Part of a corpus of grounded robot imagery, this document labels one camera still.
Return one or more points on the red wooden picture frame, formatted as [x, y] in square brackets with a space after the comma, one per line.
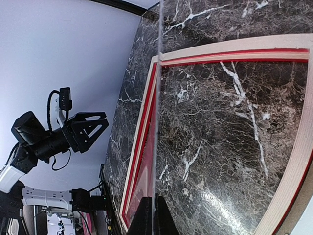
[235, 134]

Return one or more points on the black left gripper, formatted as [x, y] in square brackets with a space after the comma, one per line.
[83, 129]

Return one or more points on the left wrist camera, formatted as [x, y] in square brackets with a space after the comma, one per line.
[65, 102]

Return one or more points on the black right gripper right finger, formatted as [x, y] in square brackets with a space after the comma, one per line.
[163, 221]

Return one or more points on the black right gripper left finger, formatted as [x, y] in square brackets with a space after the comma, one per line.
[142, 220]

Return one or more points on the clear acrylic sheet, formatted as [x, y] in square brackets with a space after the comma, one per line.
[155, 114]

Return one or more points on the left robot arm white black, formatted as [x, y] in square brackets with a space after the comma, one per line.
[35, 144]

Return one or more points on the left black corner post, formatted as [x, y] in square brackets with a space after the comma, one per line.
[125, 6]

